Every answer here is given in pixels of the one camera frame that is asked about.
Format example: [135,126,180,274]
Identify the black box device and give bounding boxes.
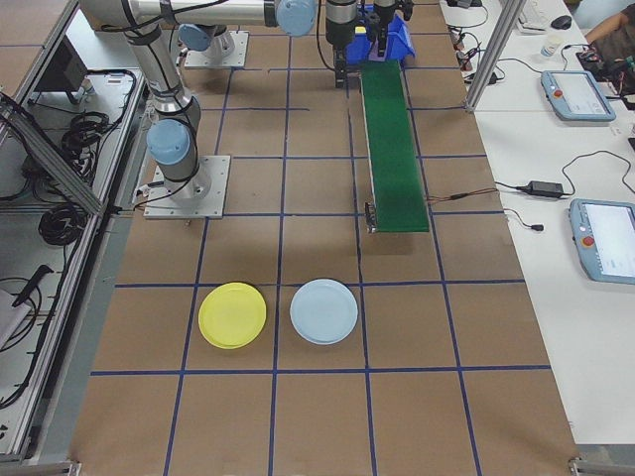
[34,37,89,105]

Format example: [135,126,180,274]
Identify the blue plastic storage bin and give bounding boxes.
[345,13,418,68]

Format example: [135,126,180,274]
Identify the aluminium extrusion post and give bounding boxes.
[463,0,527,114]

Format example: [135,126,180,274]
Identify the V-shaped metal bar frame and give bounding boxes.
[0,0,150,467]

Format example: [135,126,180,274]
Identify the black power adapter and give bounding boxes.
[529,179,566,198]

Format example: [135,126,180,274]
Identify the black cable with plug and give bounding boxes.
[503,207,546,233]

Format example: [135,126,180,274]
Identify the red conveyor wire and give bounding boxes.
[425,188,499,202]

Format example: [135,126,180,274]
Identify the person forearm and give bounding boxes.
[584,10,635,45]

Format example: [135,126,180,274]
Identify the metal corner bracket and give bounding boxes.
[568,453,599,476]

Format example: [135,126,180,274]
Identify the grey teach pendant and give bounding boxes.
[569,198,635,285]
[540,69,617,121]

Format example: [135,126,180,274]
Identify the black cable coil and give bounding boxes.
[38,201,86,248]
[60,111,124,166]

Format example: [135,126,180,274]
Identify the black adapter cable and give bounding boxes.
[562,151,635,199]

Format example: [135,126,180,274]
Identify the white desk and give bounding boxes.
[439,0,635,114]
[470,109,635,447]

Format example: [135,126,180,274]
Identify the yellow plastic plate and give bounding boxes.
[197,282,268,351]

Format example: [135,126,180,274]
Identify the black conveyor wire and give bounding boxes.
[425,189,499,203]

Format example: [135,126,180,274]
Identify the light blue plastic plate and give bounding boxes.
[289,278,359,347]

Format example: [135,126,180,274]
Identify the green belt conveyor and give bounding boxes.
[359,59,431,235]

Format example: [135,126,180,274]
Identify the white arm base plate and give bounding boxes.
[143,155,232,219]
[184,30,249,69]

